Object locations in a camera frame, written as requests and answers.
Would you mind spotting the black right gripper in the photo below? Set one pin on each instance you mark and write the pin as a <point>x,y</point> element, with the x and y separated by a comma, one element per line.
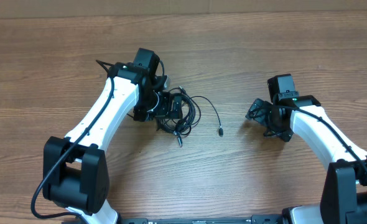
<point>261,112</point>

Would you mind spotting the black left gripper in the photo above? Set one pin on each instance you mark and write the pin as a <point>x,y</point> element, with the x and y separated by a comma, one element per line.
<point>176,106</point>

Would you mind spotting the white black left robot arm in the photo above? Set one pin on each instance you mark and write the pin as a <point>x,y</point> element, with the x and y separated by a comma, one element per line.
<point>75,174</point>

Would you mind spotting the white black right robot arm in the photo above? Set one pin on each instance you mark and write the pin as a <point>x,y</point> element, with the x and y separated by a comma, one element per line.
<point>344,196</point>

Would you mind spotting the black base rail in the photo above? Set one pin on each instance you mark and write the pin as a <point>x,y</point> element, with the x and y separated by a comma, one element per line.
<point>199,220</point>

